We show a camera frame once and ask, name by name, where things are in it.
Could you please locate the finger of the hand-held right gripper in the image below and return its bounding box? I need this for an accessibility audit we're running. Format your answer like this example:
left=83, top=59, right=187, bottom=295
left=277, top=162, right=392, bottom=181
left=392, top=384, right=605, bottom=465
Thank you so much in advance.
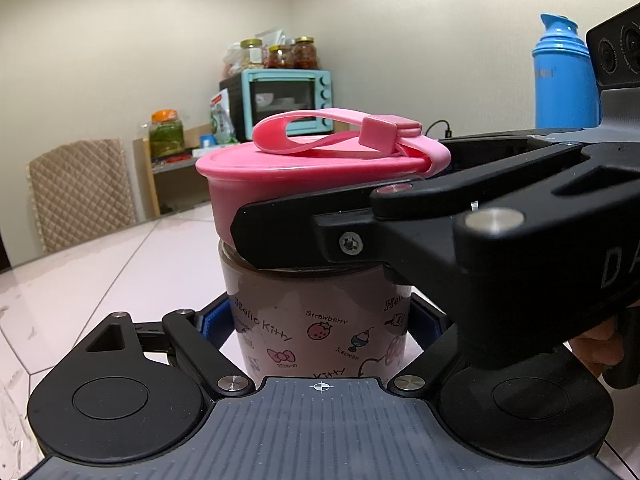
left=434, top=129, right=583, bottom=178
left=231, top=145, right=592, bottom=322

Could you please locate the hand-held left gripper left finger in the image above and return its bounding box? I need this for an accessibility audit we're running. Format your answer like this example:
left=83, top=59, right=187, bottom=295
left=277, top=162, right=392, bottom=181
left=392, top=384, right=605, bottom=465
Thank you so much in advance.
left=85, top=295, right=256, bottom=397

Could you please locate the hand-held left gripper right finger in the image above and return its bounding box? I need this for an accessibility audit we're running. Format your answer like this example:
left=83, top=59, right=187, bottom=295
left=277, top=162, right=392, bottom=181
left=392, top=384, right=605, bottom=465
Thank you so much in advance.
left=388, top=295, right=464, bottom=396

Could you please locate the pink bottle cap with strap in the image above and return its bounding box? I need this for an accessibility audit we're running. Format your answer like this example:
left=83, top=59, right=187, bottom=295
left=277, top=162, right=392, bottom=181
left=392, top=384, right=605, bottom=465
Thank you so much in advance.
left=195, top=107, right=452, bottom=249

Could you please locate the glass bottle with cartoon print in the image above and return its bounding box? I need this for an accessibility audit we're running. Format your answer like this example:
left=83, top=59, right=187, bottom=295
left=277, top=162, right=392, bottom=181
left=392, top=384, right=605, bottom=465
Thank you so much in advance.
left=218, top=237, right=417, bottom=387

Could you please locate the person's right hand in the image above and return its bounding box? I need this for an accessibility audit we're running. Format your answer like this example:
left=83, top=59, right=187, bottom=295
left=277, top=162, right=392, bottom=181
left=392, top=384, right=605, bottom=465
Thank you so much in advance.
left=569, top=319, right=626, bottom=382

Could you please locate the blue thermos flask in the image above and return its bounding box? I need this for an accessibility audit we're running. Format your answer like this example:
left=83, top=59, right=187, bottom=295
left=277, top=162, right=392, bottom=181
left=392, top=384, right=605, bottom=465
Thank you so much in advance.
left=531, top=12, right=601, bottom=130

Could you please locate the wooden shelf unit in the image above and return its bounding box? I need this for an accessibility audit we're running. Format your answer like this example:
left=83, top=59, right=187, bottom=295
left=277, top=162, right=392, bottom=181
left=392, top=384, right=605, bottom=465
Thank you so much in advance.
left=132, top=125, right=247, bottom=219

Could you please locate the teal toaster oven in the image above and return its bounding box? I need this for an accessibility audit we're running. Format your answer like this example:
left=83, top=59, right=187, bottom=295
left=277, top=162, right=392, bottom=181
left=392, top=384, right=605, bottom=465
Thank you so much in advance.
left=219, top=69, right=333, bottom=143

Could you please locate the green and white snack packet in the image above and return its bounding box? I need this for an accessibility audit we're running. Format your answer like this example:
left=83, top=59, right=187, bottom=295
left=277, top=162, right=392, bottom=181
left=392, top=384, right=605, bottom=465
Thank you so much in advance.
left=208, top=88, right=239, bottom=145

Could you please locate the green jar with orange lid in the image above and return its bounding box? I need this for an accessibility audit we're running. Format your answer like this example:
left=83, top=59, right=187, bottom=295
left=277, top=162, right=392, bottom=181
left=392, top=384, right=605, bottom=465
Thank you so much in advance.
left=149, top=109, right=185, bottom=159

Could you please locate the small jar with red contents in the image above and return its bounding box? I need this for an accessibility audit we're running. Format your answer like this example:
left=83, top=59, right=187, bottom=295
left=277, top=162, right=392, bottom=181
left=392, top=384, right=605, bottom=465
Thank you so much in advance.
left=268, top=45, right=295, bottom=70

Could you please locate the chair with quilted beige cover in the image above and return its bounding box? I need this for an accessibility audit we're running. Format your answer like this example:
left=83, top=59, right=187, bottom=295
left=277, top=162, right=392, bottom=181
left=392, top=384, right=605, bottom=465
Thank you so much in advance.
left=26, top=137, right=139, bottom=255

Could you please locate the tall jar with red contents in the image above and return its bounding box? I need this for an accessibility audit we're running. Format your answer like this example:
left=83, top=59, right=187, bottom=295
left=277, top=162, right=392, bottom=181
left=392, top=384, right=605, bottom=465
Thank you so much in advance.
left=292, top=36, right=318, bottom=70

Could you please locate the glass jar with pale contents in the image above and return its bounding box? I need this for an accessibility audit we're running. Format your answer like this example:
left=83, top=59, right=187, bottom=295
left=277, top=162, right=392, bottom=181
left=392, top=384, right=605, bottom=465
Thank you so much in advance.
left=240, top=38, right=266, bottom=70

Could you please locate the white plastic bag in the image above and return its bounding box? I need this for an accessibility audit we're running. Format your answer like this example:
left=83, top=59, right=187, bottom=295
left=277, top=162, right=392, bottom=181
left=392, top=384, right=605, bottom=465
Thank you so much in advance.
left=222, top=42, right=246, bottom=79

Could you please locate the black power cable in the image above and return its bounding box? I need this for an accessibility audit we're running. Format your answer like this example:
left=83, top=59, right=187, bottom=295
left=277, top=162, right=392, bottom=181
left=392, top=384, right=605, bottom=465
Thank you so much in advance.
left=423, top=120, right=454, bottom=140

